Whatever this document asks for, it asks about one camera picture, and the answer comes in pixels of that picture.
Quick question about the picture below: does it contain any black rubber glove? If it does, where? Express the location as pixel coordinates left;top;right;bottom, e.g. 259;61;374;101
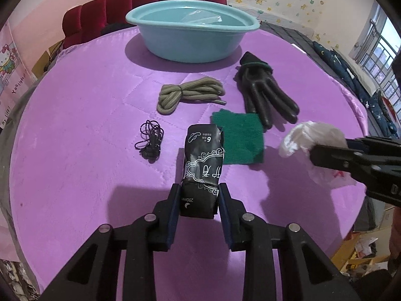
236;52;299;130

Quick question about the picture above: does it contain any red tufted velvet sofa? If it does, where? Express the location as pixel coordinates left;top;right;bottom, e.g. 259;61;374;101
62;0;228;49

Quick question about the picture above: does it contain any paper and cardboard litter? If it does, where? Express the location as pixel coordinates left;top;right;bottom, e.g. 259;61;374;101
340;207;392;276

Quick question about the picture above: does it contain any teal plastic basin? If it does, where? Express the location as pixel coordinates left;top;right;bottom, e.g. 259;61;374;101
125;0;260;62

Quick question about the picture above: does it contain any pink cartoon curtain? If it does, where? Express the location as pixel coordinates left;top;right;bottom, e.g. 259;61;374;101
0;22;38;132

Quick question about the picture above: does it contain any black hair ties bundle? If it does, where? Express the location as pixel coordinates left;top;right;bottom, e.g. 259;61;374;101
135;120;165;163

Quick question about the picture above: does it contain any open cardboard box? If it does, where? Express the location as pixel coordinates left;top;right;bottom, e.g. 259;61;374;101
33;41;65;79

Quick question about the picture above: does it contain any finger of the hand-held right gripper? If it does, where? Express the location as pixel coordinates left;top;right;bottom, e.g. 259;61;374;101
345;136;401;153
310;144;401;207

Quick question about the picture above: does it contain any white knotted plastic bag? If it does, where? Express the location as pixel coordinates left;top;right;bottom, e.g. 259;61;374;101
278;121;356;189

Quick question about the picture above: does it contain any green scouring pad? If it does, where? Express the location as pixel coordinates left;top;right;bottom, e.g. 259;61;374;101
210;109;265;166

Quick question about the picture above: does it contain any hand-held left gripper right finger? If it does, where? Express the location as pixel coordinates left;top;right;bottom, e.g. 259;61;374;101
218;182;361;301

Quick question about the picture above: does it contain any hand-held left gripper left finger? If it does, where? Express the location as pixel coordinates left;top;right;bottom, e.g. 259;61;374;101
41;183;183;301

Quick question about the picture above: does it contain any black clothing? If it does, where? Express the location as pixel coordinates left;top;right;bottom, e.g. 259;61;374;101
100;22;134;36

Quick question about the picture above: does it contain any olive rope bundle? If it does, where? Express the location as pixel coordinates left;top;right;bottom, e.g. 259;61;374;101
157;77;227;115

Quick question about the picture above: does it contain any navy star print quilt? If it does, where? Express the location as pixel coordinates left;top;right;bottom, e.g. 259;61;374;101
312;41;401;138

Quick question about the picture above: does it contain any black patterned sachet packet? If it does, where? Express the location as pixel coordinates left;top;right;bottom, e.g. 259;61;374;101
179;124;227;219

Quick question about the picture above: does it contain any window with metal bars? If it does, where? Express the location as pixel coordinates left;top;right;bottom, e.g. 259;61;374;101
351;2;401;101

